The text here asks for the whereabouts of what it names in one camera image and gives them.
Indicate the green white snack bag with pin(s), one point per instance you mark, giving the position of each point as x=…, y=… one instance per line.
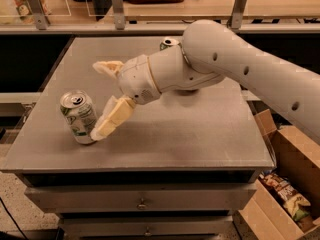
x=297, y=207

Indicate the green tea can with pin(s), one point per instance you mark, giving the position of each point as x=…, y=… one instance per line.
x=168, y=42

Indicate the brown snack bag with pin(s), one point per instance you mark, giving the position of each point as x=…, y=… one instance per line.
x=279, y=185

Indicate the white green 7up can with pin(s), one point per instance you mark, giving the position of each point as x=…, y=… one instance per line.
x=77, y=108

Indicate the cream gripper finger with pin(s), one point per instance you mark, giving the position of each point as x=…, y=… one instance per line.
x=108, y=68
x=116, y=112

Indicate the grey cabinet upper drawer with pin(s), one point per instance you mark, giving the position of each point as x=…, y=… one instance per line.
x=141, y=198

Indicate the cardboard box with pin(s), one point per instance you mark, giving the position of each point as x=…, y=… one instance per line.
x=298, y=162

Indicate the colourful snack package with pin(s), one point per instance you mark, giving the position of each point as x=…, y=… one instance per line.
x=18, y=12

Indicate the metal bracket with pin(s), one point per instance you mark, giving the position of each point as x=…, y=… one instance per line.
x=40, y=18
x=236, y=18
x=118, y=14

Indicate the left metal bracket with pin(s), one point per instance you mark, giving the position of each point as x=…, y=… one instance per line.
x=40, y=18

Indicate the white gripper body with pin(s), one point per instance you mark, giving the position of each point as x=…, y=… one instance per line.
x=136, y=78

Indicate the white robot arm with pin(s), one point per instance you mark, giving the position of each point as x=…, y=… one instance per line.
x=208, y=53

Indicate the right metal bracket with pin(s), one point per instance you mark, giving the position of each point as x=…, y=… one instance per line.
x=236, y=18

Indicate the grey cabinet lower drawer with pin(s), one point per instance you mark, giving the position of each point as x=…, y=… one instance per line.
x=146, y=226

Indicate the middle metal bracket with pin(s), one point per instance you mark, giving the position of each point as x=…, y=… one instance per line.
x=118, y=14

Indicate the grey cabinet drawer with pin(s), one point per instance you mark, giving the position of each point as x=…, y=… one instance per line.
x=141, y=198
x=146, y=226

